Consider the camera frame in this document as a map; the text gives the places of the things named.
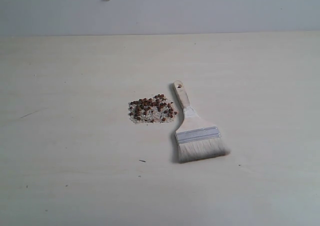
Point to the wooden paint brush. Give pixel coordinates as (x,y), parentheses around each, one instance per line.
(197,139)

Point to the pile of rice and pellets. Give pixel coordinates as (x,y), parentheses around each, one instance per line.
(157,109)

